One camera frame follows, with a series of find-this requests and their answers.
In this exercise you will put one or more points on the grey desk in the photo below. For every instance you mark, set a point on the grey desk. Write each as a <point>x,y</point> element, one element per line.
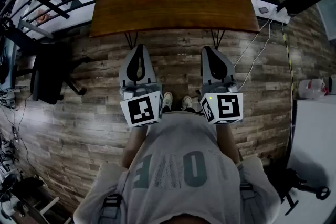
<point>11,65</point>

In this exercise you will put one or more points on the black hairpin table leg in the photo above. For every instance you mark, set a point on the black hairpin table leg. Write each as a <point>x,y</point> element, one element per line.
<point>130,40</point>
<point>217,39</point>

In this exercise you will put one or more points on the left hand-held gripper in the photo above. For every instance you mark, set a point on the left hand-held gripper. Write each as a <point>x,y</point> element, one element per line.
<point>141,110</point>

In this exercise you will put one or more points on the black stand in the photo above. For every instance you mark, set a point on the black stand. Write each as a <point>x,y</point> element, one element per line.
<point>296,186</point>

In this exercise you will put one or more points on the person's grey printed t-shirt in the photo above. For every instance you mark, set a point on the person's grey printed t-shirt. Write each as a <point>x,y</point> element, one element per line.
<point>178,144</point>

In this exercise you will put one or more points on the person's left white shoe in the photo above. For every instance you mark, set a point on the person's left white shoe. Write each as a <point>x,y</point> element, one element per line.
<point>167,101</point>

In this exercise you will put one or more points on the person's left forearm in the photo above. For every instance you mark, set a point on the person's left forearm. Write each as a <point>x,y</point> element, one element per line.
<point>134,147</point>

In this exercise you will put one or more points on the person's right forearm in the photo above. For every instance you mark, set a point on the person's right forearm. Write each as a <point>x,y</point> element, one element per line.
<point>227,141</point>

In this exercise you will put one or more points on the black office chair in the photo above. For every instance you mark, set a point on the black office chair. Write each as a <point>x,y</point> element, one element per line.
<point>47,78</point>

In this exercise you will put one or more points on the small dark square device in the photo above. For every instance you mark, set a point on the small dark square device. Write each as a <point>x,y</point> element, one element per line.
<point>263,10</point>

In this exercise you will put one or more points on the person's right white shoe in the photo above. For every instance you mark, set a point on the person's right white shoe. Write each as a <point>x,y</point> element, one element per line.
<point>187,102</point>

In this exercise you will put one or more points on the white power strip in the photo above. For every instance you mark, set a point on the white power strip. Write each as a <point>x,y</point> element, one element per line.
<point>283,15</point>

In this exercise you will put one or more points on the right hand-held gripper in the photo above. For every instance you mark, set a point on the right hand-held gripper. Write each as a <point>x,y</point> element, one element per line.
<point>228,107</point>

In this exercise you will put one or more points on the white table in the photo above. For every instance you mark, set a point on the white table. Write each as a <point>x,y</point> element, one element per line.
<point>315,139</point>

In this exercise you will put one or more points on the person's white shoe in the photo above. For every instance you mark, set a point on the person's white shoe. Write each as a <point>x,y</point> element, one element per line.
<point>187,102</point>
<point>167,101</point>

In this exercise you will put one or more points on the clear plastic jug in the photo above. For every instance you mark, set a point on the clear plastic jug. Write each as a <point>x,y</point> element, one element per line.
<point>311,89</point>

